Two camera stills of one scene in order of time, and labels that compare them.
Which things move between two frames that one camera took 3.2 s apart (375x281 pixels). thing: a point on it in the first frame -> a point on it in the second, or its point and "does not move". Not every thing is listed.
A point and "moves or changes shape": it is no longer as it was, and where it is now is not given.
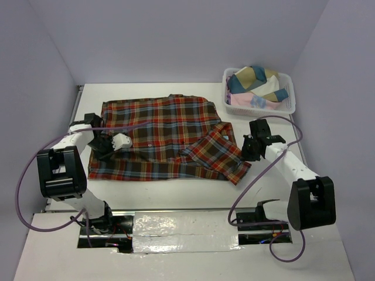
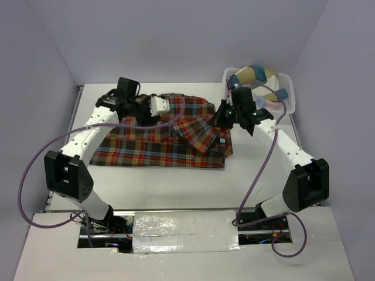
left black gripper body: [102, 147] -> [140, 110]
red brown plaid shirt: [176, 137] moves or changes shape
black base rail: [115, 230] does not move
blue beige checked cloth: [258, 81] does not move
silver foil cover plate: [181, 232] does not move
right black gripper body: [248, 152] -> [236, 112]
